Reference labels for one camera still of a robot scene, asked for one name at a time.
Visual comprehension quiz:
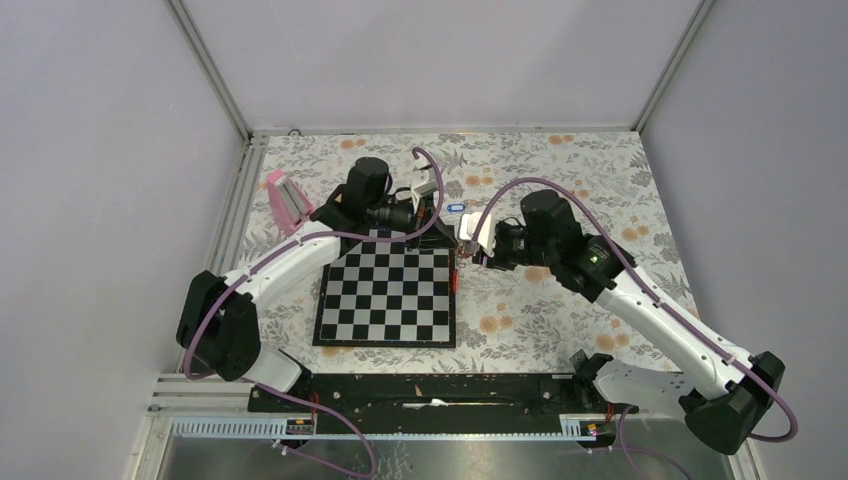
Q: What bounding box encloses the floral table mat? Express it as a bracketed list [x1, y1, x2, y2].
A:
[240, 132, 695, 373]

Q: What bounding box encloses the pink metronome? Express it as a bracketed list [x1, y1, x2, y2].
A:
[266, 170, 315, 237]

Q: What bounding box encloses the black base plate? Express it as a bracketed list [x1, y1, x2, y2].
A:
[247, 373, 624, 436]

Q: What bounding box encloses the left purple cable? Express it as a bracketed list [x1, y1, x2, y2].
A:
[182, 146, 446, 480]

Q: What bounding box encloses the black white chessboard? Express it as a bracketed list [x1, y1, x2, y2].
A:
[312, 242, 457, 349]

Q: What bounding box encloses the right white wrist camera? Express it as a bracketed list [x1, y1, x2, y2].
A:
[456, 212, 495, 256]

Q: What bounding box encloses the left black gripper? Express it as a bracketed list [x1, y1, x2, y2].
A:
[367, 193, 458, 252]

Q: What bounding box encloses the purple cable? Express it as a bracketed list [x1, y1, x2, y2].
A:
[468, 177, 800, 480]
[182, 146, 446, 480]

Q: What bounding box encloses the keyring with red fob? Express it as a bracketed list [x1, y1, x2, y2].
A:
[450, 251, 461, 294]

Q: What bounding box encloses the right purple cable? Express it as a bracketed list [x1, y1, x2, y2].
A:
[468, 177, 800, 480]

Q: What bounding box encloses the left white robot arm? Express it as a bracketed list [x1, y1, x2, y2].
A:
[176, 147, 455, 411]

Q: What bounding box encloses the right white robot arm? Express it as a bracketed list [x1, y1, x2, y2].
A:
[464, 189, 785, 455]

